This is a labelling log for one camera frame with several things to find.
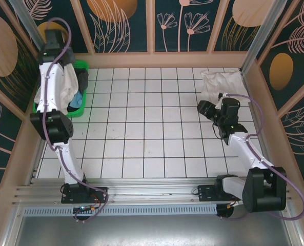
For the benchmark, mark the white t-shirt with black print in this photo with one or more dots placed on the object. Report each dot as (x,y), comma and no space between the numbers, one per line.
(69,84)

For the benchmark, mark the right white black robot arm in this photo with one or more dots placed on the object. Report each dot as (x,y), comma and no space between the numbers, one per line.
(240,148)

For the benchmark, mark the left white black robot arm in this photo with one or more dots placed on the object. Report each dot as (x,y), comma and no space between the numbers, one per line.
(55,84)

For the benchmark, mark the plain white t-shirt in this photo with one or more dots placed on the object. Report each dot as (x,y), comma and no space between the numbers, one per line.
(223,82)

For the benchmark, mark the dark grey t-shirt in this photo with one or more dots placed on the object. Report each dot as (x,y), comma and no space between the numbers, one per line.
(83,79)

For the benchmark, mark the light blue t-shirt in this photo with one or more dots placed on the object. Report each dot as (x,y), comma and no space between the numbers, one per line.
(77,100)

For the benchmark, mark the navy blue t-shirt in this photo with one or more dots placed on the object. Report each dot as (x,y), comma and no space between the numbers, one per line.
(71,109)

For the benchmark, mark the green plastic basket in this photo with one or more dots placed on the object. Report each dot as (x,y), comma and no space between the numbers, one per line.
(77,113)

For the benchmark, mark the grey metal sheet panel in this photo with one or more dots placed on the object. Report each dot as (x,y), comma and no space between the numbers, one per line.
(151,230)

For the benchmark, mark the small controller circuit board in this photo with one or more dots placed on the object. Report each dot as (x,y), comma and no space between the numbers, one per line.
(86,208)

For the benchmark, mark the aluminium frame post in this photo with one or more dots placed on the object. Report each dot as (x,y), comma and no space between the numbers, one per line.
(26,20)
(259,33)

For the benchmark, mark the long aluminium base rail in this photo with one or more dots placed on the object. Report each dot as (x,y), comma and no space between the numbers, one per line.
(151,191)

